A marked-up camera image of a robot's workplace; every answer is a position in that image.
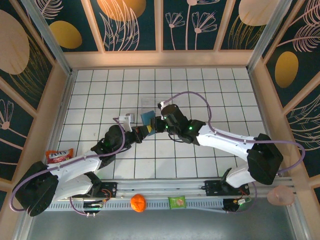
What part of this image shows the blue card holder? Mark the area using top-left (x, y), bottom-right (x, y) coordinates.
top-left (140, 110), bottom-right (156, 137)

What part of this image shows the clear acrylic tray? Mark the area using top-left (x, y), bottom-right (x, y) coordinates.
top-left (140, 95), bottom-right (181, 123)

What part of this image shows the orange candy bag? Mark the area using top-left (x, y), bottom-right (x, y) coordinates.
top-left (45, 148), bottom-right (75, 166)

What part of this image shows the orange mandarin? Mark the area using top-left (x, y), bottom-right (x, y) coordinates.
top-left (130, 193), bottom-right (147, 214)

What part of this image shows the green snack packet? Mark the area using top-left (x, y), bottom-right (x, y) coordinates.
top-left (167, 195), bottom-right (187, 210)

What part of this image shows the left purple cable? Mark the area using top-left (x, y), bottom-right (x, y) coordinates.
top-left (9, 116), bottom-right (127, 216)

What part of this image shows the purple cable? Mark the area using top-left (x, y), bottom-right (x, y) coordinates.
top-left (161, 91), bottom-right (306, 215)
top-left (9, 116), bottom-right (127, 216)

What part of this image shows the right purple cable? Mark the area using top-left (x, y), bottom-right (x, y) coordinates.
top-left (161, 91), bottom-right (306, 215)

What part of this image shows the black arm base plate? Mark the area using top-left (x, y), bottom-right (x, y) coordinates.
top-left (204, 179), bottom-right (251, 198)
top-left (71, 181), bottom-right (118, 199)

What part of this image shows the aluminium mounting rail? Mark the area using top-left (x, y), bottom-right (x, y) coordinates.
top-left (26, 176), bottom-right (297, 201)

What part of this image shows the grey slotted cable duct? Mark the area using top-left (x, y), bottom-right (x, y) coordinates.
top-left (34, 199), bottom-right (226, 214)

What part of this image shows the aluminium frame post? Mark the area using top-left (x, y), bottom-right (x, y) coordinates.
top-left (246, 0), bottom-right (295, 72)
top-left (19, 0), bottom-right (76, 76)

